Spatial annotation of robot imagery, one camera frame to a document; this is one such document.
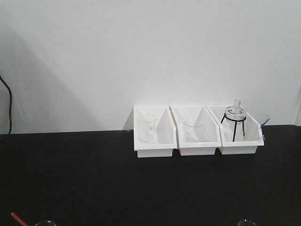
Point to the right white plastic bin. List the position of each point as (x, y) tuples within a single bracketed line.
[(242, 145)]

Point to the white plastic bin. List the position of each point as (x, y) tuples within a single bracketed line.
[(165, 140), (210, 137), (242, 145)]

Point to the left white plastic bin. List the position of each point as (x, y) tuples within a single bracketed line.
[(165, 140)]

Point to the glass beaker bottom left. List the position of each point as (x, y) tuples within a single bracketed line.
[(45, 223)]

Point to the clear glass tube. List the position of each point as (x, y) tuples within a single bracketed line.
[(264, 120)]

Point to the middle white plastic bin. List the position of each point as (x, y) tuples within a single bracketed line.
[(210, 137)]

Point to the red plastic spoon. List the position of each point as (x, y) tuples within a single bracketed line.
[(18, 219)]

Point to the wide clear glass beaker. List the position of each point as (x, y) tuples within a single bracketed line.
[(192, 129)]

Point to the black wire tripod stand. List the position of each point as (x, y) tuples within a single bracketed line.
[(236, 121)]

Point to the tall clear glass beaker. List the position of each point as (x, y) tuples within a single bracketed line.
[(146, 127)]

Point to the glass beaker bottom right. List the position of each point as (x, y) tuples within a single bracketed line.
[(246, 222)]

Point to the glass flask on stand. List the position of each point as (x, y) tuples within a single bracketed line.
[(235, 111)]

